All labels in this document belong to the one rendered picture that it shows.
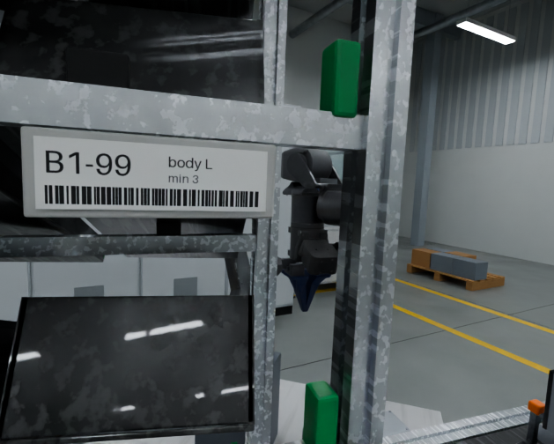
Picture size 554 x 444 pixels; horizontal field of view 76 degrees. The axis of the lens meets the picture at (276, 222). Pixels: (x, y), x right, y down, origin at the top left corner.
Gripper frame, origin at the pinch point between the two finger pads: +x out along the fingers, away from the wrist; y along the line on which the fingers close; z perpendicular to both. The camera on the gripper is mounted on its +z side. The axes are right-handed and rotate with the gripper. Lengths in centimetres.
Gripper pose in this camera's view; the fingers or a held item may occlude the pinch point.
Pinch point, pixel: (305, 292)
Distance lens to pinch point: 63.7
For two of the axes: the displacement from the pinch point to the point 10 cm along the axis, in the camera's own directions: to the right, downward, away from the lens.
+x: -0.3, 10.0, 1.0
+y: 9.5, 0.0, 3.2
